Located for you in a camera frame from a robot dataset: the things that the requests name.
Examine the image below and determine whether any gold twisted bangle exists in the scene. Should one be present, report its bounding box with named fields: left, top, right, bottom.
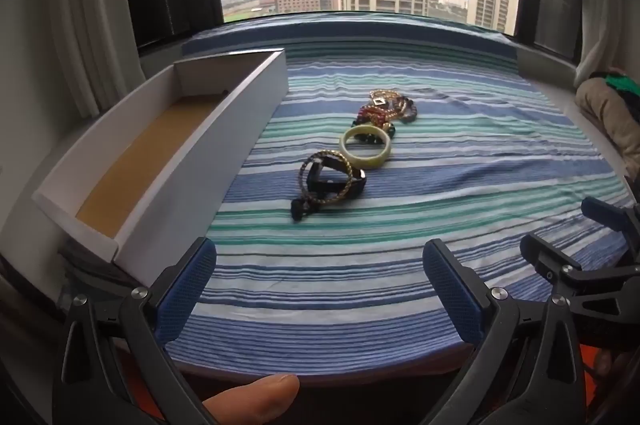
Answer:
left=298, top=150, right=353, bottom=207

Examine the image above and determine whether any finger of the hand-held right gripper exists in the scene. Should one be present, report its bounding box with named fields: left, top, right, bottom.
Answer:
left=581, top=196, right=640, bottom=252
left=520, top=233, right=618, bottom=302

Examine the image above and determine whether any amber bead bracelet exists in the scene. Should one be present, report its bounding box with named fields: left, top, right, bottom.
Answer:
left=369, top=88, right=406, bottom=106

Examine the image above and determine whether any dark bead bracelet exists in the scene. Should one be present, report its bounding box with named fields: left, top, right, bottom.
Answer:
left=350, top=117, right=398, bottom=140

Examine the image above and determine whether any beige cloth bundle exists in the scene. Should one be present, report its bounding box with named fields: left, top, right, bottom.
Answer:
left=575, top=77, right=640, bottom=180

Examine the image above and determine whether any blue green striped bedsheet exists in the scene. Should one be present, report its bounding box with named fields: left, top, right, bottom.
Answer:
left=160, top=17, right=636, bottom=381

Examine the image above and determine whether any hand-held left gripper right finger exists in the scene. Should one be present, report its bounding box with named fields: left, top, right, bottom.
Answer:
left=422, top=239, right=588, bottom=425

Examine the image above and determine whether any green cloth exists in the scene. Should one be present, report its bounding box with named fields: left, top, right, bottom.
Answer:
left=602, top=72, right=640, bottom=99

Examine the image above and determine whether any person's left hand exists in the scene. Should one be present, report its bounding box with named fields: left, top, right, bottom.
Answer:
left=202, top=373, right=301, bottom=425

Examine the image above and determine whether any black wristband watch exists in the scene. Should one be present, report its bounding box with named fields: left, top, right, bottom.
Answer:
left=290, top=161, right=368, bottom=222

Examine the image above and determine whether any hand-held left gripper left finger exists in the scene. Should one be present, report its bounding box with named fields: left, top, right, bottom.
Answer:
left=52, top=236, right=236, bottom=425

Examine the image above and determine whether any pale green jade bangle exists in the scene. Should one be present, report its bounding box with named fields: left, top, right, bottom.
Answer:
left=341, top=125, right=392, bottom=169

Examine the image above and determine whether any purple brown bead bracelet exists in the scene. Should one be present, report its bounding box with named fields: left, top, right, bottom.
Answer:
left=397, top=95, right=419, bottom=124

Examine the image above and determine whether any low brown building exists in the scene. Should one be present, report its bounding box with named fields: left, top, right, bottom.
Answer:
left=272, top=0, right=339, bottom=14

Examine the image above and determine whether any red bead bracelet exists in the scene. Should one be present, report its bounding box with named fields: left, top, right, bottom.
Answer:
left=357, top=104, right=396, bottom=126

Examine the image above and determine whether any long white cardboard box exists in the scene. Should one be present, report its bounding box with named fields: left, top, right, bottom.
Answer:
left=31, top=48, right=289, bottom=287

